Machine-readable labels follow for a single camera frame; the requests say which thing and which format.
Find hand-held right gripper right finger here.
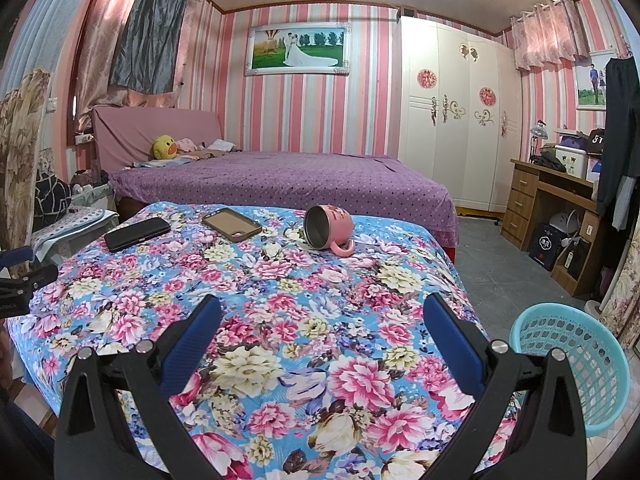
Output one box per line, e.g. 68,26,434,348
422,292,586,480

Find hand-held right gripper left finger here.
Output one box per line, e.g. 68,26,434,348
54,294,224,480

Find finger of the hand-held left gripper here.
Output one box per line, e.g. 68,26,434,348
0,264,60,306
0,246,33,267

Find light blue plastic basket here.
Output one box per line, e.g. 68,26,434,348
509,302,633,433

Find person's left forearm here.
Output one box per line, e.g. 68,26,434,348
0,327,16,396

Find dark patterned bag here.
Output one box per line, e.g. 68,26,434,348
34,167,73,228

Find cloth-covered bedside table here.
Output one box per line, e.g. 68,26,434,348
30,205,121,261

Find black phone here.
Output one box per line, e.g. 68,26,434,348
104,216,171,253

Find floral striped curtain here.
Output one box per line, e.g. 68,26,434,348
0,0,106,281

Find brown-cased phone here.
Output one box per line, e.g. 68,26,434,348
201,207,263,243

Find floral blue blanket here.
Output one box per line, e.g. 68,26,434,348
7,200,523,480

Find black printed box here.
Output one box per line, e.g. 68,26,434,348
527,223,563,272

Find white round appliance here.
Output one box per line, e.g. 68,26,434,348
547,210,583,241

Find wooden desk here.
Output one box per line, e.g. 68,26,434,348
501,158,608,297

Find pink mug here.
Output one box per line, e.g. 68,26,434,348
304,204,357,257

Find pink covered headboard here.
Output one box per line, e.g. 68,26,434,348
90,105,223,171

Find floral doorway curtain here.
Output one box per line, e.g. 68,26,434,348
600,220,640,348

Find yellow duck plush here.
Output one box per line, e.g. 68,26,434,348
152,135,179,161

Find white wardrobe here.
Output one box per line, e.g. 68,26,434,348
397,15,523,218

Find purple dotted bed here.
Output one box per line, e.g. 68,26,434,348
107,150,460,261

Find dark clothes pile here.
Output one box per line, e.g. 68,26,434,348
530,152,567,173

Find white storage box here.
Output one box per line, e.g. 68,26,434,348
554,146,590,179

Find desk lamp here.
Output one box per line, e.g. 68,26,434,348
527,121,551,161

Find pink long curtain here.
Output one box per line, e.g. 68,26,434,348
75,0,151,131

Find grey curtain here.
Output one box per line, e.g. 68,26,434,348
109,0,190,96

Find dark hanging clothes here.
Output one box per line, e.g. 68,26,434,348
595,56,640,228

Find framed couple photo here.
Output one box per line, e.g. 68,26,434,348
574,50,613,111

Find framed wedding picture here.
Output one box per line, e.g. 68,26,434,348
244,22,352,77

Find pink short curtain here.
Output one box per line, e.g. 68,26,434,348
510,0,591,72

